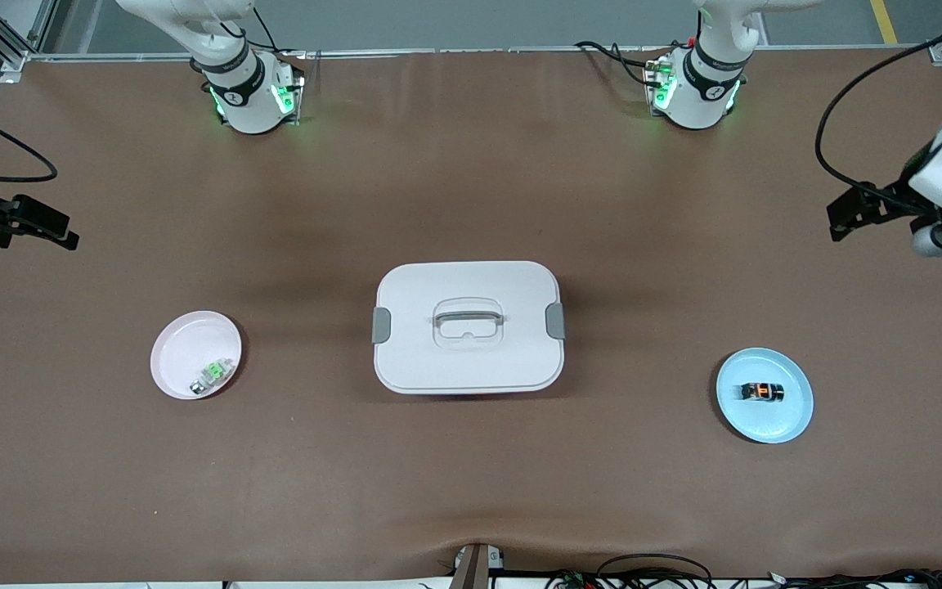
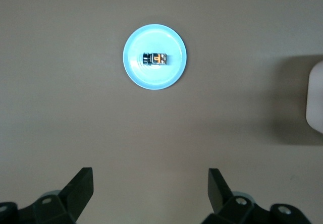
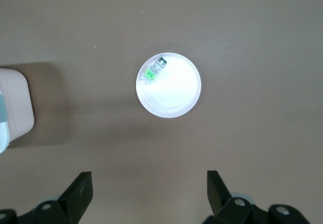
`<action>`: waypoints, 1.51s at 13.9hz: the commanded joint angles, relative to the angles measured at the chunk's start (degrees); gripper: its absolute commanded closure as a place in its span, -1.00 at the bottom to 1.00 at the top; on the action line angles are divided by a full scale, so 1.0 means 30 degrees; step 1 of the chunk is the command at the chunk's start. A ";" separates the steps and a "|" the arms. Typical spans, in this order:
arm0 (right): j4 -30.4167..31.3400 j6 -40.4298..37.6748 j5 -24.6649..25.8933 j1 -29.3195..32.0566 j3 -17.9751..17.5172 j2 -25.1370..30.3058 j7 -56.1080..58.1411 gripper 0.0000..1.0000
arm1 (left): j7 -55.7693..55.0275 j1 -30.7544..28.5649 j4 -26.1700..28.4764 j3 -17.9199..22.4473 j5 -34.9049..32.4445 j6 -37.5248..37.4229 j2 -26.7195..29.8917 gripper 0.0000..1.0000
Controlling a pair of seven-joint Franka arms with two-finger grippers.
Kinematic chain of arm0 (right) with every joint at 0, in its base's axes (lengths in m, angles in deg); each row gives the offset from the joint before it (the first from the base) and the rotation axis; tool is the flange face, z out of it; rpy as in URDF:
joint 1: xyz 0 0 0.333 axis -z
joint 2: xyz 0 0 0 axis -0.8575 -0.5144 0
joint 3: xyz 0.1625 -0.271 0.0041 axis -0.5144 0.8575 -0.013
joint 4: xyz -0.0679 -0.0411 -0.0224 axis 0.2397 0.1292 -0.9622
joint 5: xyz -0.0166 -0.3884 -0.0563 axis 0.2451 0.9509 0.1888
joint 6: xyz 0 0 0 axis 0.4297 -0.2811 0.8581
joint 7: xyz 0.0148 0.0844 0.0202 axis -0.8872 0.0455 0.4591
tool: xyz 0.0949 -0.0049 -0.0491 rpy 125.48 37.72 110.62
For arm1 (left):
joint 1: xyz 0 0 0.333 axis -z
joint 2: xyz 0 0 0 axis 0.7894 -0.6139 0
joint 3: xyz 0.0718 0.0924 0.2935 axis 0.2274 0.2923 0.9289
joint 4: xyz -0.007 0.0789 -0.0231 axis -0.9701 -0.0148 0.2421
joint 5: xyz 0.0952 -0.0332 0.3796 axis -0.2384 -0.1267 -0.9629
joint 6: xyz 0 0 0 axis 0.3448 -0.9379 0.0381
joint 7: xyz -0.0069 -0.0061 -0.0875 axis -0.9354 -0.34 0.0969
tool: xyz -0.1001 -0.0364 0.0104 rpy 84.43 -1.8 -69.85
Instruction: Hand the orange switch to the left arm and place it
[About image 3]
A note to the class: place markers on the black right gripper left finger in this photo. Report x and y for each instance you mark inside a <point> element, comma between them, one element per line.
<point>73,198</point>

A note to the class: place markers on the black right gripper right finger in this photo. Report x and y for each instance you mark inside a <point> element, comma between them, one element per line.
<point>220,198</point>

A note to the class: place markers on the pink storage box white lid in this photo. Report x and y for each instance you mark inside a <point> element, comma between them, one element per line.
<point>15,103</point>

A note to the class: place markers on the pink round plate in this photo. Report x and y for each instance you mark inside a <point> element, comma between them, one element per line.
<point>176,92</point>

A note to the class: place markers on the green push-button switch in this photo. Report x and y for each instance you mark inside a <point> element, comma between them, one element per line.
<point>151,74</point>

